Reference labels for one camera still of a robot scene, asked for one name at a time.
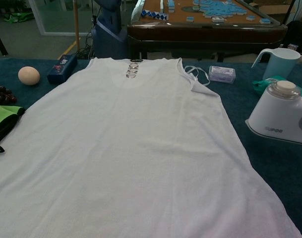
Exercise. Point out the green wet wipes pack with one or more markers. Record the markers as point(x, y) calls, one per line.
point(259, 85)

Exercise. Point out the dark red grape bunch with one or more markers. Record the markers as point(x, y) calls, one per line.
point(3, 94)

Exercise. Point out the brown mahjong table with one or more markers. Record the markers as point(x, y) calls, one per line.
point(205, 37)

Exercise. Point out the beige egg-shaped ball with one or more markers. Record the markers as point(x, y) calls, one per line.
point(28, 76)

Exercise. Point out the blue mahjong tile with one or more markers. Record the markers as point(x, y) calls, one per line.
point(264, 21)
point(251, 17)
point(190, 19)

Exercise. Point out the white handheld steam iron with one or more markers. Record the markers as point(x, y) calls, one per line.
point(272, 116)

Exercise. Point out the dark teal table cover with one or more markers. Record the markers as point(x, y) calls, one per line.
point(240, 106)

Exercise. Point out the black bag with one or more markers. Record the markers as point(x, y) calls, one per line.
point(297, 32)

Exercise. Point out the yellow wooden pole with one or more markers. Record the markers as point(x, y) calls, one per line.
point(77, 27)

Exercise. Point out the light blue plastic pitcher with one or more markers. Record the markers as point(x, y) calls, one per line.
point(281, 64)

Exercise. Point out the green black fabric pouch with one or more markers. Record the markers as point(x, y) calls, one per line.
point(2, 116)

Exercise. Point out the dark blue printed box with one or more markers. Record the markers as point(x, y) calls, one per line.
point(61, 70)

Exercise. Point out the clear plastic small box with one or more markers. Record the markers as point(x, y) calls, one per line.
point(221, 74)

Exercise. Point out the white sleeveless shirt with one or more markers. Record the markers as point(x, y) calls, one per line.
point(131, 148)

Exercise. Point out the pile of blue mahjong tiles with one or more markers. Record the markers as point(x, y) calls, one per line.
point(217, 8)

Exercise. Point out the white-faced mahjong tile pair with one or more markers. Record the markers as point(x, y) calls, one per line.
point(217, 20)

